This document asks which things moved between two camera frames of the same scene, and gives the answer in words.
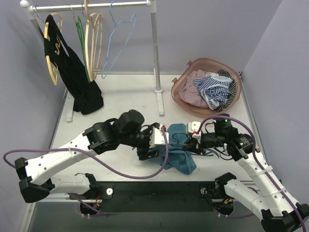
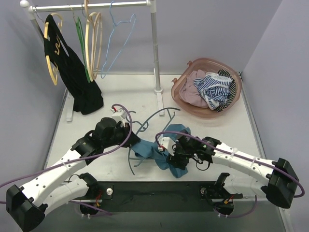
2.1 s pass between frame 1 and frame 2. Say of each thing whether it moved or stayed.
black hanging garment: stayed
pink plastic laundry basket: stayed
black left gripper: moved
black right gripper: moved
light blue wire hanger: stayed
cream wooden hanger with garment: stayed
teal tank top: moved
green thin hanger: stayed
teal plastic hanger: moved
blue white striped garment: stayed
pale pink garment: stayed
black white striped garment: stayed
